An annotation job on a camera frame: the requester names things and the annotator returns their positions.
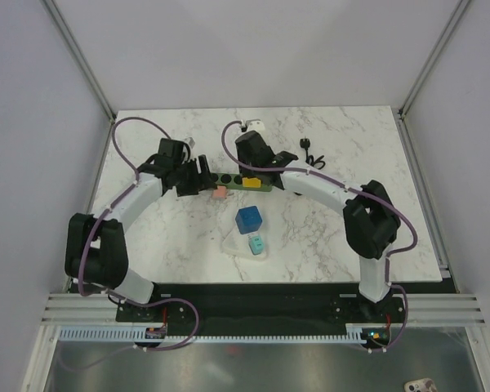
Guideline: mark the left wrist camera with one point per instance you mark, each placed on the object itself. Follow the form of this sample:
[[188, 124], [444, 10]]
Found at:
[[190, 142]]

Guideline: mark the teal plug adapter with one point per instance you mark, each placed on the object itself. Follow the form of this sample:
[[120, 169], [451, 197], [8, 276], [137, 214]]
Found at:
[[255, 244]]

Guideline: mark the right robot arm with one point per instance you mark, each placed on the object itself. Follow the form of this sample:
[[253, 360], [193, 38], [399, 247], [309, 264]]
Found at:
[[370, 226]]

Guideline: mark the yellow cube socket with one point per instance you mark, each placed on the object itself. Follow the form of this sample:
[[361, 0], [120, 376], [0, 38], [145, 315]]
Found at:
[[251, 182]]

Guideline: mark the aluminium frame rail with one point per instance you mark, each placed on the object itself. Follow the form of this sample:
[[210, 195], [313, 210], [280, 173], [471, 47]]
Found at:
[[72, 309]]

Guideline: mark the pink plug adapter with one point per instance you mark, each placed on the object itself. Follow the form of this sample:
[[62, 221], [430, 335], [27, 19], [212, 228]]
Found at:
[[220, 192]]

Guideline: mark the white cable duct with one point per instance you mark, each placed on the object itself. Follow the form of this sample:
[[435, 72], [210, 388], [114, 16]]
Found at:
[[353, 334]]

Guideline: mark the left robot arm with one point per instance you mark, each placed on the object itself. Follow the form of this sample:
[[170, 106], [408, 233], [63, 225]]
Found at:
[[96, 250]]

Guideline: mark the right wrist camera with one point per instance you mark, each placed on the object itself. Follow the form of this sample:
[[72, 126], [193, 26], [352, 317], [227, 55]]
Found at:
[[252, 125]]

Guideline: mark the white triangular power strip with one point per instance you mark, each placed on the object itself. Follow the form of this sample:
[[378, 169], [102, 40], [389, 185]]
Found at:
[[236, 244]]

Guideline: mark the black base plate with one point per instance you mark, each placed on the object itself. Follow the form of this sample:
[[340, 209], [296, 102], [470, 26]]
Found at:
[[274, 307]]

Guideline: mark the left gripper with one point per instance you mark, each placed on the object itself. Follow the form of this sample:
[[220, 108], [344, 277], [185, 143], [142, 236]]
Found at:
[[202, 182]]

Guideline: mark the green power strip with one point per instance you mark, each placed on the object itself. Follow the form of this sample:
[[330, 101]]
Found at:
[[234, 182]]

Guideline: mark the blue cube socket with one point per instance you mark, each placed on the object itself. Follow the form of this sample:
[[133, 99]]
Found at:
[[248, 219]]

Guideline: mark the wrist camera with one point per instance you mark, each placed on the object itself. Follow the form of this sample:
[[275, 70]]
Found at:
[[190, 142], [252, 125]]

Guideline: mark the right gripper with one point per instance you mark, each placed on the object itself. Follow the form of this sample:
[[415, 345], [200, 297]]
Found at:
[[249, 174]]

